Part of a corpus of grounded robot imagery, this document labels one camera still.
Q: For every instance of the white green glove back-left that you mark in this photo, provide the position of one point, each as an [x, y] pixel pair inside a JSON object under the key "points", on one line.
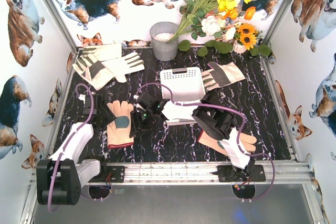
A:
{"points": [[103, 52]]}

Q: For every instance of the grey metal bucket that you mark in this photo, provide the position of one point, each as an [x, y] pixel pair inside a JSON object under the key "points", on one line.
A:
{"points": [[164, 46]]}

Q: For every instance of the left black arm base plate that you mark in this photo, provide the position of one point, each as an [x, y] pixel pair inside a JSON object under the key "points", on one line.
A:
{"points": [[113, 174]]}

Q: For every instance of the white grey striped glove right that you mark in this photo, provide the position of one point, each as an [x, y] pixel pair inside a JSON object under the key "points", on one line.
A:
{"points": [[221, 75]]}

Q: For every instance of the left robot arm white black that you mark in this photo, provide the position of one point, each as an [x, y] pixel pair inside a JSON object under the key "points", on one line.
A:
{"points": [[61, 178]]}

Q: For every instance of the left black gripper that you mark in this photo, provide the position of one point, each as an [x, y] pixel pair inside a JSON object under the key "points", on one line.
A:
{"points": [[105, 115]]}

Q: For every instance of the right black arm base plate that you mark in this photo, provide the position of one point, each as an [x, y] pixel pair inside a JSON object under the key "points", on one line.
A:
{"points": [[229, 173]]}

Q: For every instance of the artificial flower bouquet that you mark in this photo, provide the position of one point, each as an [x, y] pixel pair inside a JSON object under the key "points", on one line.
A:
{"points": [[227, 21]]}

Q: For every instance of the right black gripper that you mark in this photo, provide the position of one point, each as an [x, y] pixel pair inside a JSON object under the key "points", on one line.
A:
{"points": [[146, 109]]}

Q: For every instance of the white grey glove front-left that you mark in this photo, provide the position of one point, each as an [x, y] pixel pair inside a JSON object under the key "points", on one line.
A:
{"points": [[99, 72]]}

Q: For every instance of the tan leather glove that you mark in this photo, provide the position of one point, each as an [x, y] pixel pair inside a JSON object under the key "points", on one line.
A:
{"points": [[118, 131], [248, 142]]}

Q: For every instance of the white perforated storage basket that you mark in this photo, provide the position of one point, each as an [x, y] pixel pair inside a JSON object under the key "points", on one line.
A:
{"points": [[185, 87]]}

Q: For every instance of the white ribbed sunflower pot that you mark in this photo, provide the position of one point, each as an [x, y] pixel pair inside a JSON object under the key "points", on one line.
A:
{"points": [[238, 48]]}

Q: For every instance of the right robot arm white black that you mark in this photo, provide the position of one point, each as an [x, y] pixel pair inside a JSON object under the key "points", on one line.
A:
{"points": [[216, 122]]}

